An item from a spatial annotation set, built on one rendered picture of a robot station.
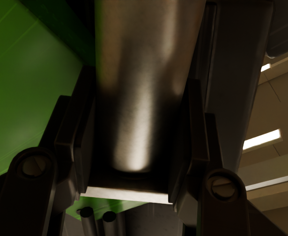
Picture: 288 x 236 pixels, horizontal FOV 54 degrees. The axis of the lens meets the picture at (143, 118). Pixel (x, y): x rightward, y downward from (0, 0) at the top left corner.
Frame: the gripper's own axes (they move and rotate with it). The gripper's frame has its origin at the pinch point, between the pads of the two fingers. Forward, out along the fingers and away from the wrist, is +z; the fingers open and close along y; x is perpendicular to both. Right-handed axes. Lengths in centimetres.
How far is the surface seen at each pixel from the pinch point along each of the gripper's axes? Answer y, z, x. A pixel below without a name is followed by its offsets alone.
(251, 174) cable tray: 127, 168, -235
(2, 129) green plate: -7.0, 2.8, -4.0
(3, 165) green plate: -7.9, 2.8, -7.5
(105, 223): -1.2, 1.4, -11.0
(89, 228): -2.4, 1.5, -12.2
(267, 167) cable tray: 140, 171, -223
